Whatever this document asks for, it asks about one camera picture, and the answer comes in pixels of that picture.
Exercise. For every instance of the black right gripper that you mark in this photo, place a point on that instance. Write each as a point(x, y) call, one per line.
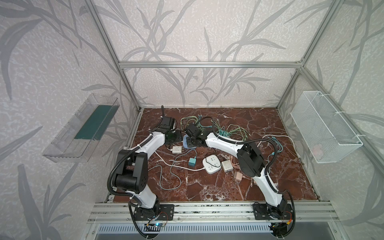
point(190, 141)

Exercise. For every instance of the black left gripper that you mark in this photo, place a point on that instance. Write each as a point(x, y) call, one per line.
point(173, 137)

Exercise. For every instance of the cream white charger plug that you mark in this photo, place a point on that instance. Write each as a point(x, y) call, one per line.
point(177, 149)

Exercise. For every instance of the teal charger plug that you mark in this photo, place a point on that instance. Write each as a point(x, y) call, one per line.
point(192, 162)

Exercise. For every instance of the white power strip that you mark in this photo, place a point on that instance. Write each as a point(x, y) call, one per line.
point(212, 164)

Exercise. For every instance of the pink charger plug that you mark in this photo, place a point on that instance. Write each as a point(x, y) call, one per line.
point(238, 176)

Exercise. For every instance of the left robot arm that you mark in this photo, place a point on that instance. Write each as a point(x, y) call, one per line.
point(129, 177)

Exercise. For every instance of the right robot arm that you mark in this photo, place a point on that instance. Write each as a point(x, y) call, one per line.
point(250, 159)

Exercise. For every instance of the blue power strip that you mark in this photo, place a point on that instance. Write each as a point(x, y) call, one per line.
point(187, 142)

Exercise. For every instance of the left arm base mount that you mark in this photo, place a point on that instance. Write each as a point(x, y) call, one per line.
point(163, 212)

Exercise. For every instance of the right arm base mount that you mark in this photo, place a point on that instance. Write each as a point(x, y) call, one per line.
point(269, 213)

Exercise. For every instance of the clear plastic wall shelf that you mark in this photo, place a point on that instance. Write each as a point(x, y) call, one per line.
point(79, 138)

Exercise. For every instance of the white wire mesh basket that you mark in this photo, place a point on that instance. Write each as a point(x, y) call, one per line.
point(327, 134)

